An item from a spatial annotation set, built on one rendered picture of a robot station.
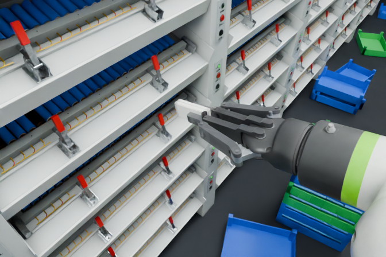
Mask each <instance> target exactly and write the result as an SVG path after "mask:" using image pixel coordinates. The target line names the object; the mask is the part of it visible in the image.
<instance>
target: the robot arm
mask: <svg viewBox="0 0 386 257"><path fill-rule="evenodd" d="M175 108H176V112H177V116H179V117H181V118H184V119H187V120H188V121H189V122H190V123H192V124H195V125H197V126H198V127H199V133H200V137H201V138H202V139H204V140H205V141H206V142H208V143H209V144H211V145H212V146H214V147H215V148H216V149H218V150H219V151H221V152H222V153H224V154H225V155H226V156H228V157H229V158H230V159H231V160H232V162H233V164H234V165H235V166H236V167H241V166H242V165H243V161H245V160H247V159H250V158H253V159H255V160H263V161H267V162H269V163H270V164H271V165H272V166H273V167H274V168H276V169H279V170H282V171H284V172H286V173H289V174H291V175H294V176H297V178H298V181H299V184H300V185H302V186H305V187H307V188H309V189H312V190H314V191H316V192H319V193H321V194H324V195H326V196H329V197H331V198H334V199H336V200H338V201H341V202H343V203H346V204H348V205H351V206H353V207H356V208H358V209H360V210H362V211H365V212H364V213H363V215H362V216H361V217H360V219H359V221H358V222H357V224H356V226H355V231H354V234H353V236H352V240H351V246H350V254H351V257H386V137H385V136H382V135H378V134H374V133H370V132H367V131H363V130H359V129H356V128H352V127H348V126H344V125H341V124H338V123H333V122H329V121H326V120H320V121H318V122H316V124H312V123H309V122H305V121H302V120H299V119H295V118H288V119H286V120H285V119H283V118H281V117H280V107H279V106H270V107H262V106H253V105H247V104H238V103H229V102H222V103H221V106H219V107H209V106H205V105H203V104H199V105H197V104H194V103H191V102H187V101H185V100H181V99H179V100H178V101H176V102H175ZM228 109H230V110H228ZM235 142H237V143H238V144H236V143H235ZM243 147H245V148H243Z"/></svg>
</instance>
